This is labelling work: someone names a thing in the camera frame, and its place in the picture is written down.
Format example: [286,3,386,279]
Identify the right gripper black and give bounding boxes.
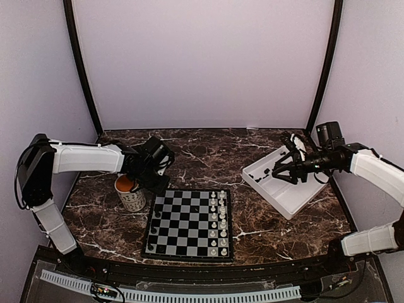
[273,148,338,184]

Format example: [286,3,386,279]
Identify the white plastic tray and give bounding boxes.
[242,146,328,220]

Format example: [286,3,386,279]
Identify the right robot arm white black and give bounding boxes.
[271,121,403,274]

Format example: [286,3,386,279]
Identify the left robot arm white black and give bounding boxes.
[13,134,175,275]

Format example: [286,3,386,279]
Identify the black chess pieces in tray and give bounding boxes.
[244,151,286,183]

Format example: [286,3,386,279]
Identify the black silver chess board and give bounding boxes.
[141,189,234,263]

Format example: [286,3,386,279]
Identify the white chess pieces row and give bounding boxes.
[208,190,230,258]

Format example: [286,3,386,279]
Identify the patterned mug orange inside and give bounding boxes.
[114,174,146,212]

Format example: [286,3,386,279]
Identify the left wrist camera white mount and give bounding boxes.
[157,161,170,175]

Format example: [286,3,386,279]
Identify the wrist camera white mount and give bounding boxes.
[280,132,307,161]
[157,161,170,175]

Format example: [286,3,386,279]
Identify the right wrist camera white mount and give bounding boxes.
[280,132,307,161]

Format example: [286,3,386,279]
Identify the white slotted cable duct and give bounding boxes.
[40,270,302,302]

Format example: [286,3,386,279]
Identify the black aluminium front rail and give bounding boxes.
[31,242,376,291]

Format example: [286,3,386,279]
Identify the right black frame post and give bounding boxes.
[305,0,343,136]

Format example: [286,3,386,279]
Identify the black frame post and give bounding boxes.
[62,0,104,136]
[305,0,343,136]

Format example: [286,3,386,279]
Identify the left black frame post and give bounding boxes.
[62,0,104,136]

